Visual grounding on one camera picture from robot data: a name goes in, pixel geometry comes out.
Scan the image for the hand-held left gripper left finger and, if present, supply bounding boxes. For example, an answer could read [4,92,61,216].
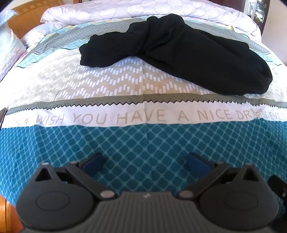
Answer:
[34,152,116,201]

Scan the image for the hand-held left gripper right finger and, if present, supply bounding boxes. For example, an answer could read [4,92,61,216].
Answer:
[177,152,261,200]

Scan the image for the black pants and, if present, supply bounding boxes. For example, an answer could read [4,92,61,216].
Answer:
[79,13,273,96]

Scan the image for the patterned teal bed sheet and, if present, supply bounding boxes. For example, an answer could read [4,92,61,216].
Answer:
[0,16,287,203]

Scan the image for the pale floral pillow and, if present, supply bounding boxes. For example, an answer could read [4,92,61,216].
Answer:
[0,9,27,80]

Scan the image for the white quilt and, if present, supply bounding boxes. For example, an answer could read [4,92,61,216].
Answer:
[40,0,262,42]

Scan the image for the wooden headboard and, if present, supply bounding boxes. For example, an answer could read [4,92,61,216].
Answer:
[9,0,61,40]

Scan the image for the wooden bed frame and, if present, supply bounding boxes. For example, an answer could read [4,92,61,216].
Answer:
[0,195,19,233]

